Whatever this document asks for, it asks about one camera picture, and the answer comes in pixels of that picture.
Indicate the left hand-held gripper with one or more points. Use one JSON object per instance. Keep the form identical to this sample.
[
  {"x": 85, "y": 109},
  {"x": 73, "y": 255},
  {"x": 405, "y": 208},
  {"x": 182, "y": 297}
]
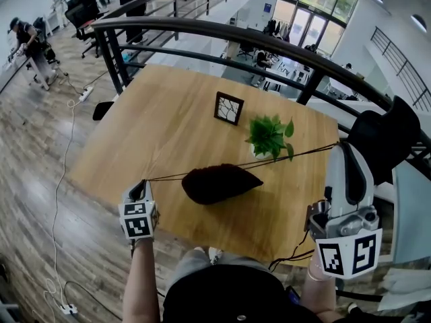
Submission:
[{"x": 138, "y": 220}]

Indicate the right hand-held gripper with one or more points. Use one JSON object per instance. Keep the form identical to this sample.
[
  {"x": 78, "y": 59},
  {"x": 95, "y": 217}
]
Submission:
[{"x": 350, "y": 251}]

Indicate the person's left forearm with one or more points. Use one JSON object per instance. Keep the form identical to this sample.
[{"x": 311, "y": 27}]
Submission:
[{"x": 138, "y": 281}]

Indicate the person's right forearm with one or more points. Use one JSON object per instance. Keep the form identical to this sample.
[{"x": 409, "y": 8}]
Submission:
[{"x": 320, "y": 294}]

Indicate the black mesh office chair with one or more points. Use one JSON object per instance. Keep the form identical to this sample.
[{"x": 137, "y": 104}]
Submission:
[{"x": 380, "y": 136}]

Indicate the pale grey table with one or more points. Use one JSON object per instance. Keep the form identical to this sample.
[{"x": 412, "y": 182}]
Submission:
[{"x": 412, "y": 220}]

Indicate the person's grey shorts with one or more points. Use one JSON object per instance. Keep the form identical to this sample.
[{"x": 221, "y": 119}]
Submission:
[{"x": 195, "y": 262}]

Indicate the black rounded pad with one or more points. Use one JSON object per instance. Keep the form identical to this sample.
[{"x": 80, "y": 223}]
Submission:
[{"x": 102, "y": 110}]

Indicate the green plant in white pot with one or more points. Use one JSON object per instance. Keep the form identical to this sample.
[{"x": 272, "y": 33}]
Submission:
[{"x": 267, "y": 136}]

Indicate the person's right shoe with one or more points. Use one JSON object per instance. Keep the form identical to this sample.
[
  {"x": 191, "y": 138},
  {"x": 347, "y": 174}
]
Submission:
[{"x": 215, "y": 255}]

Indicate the black wheeled stand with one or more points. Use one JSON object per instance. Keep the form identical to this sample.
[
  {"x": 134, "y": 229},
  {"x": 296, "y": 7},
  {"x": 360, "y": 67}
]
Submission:
[{"x": 357, "y": 294}]

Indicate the white cloth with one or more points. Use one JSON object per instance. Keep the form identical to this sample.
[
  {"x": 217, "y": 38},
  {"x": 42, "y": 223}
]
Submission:
[{"x": 404, "y": 284}]

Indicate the white power strip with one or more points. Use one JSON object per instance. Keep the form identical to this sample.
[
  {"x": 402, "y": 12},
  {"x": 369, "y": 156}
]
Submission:
[
  {"x": 69, "y": 309},
  {"x": 86, "y": 94}
]

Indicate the blue waist device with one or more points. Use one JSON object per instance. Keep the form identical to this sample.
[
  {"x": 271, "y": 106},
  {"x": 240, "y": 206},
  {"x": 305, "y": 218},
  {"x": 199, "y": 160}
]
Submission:
[{"x": 293, "y": 294}]

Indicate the person's black shirt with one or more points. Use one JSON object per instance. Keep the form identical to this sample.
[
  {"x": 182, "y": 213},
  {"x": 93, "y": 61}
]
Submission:
[{"x": 235, "y": 294}]

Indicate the glazed entrance window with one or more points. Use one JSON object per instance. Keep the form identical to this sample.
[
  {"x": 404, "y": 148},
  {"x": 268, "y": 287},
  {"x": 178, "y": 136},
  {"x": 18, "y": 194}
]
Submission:
[{"x": 316, "y": 22}]

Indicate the rack of hanging coats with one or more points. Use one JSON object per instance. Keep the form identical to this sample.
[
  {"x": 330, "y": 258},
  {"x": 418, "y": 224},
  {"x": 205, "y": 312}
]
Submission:
[{"x": 276, "y": 29}]

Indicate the white desk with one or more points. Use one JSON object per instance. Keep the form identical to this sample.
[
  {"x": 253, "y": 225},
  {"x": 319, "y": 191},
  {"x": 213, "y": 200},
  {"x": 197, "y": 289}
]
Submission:
[{"x": 6, "y": 71}]

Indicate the black straight railing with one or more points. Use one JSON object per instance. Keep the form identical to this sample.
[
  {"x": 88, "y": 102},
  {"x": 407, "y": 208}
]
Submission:
[{"x": 175, "y": 12}]

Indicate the black swivel office chair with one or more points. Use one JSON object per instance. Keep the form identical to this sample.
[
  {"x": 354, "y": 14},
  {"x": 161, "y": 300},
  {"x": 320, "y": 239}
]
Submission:
[{"x": 81, "y": 15}]

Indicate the black picture frame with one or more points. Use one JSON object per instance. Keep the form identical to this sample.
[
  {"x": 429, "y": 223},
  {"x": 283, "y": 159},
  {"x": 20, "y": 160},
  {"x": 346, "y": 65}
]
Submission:
[{"x": 229, "y": 109}]

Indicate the black wall railing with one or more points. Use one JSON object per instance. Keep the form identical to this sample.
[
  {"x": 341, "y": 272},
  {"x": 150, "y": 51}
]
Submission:
[{"x": 387, "y": 40}]

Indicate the blue wall sign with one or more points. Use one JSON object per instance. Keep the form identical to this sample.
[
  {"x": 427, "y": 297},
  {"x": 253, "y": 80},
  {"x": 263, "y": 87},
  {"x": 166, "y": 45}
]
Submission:
[{"x": 268, "y": 7}]

